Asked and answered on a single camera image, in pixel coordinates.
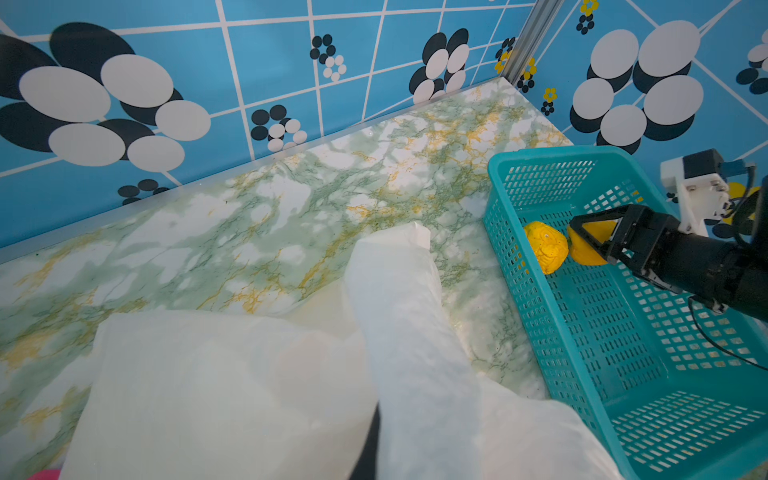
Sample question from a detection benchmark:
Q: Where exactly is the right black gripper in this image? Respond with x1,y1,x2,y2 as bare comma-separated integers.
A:
567,204,750,314

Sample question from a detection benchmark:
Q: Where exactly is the yellow lemon fruit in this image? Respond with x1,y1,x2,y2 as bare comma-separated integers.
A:
524,221,569,275

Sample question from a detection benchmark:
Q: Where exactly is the teal plastic basket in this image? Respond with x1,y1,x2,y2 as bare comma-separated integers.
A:
484,146,767,479

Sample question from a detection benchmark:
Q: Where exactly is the yellow orange round fruit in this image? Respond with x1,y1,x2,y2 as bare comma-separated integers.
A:
567,218,619,266

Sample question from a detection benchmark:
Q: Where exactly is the pink panda plush toy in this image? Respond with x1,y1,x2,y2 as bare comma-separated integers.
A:
27,469,61,480

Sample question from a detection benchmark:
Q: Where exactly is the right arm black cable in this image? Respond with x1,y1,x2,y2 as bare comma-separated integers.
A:
687,296,768,372

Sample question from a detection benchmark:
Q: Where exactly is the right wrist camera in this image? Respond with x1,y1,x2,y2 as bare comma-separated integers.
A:
660,149,757,237

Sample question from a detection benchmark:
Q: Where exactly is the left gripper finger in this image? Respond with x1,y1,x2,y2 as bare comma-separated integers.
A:
349,406,381,480

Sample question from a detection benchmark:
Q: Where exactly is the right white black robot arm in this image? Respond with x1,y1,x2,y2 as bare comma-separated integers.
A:
569,193,767,322

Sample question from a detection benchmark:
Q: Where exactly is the white translucent plastic bag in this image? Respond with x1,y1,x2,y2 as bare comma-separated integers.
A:
61,223,620,479

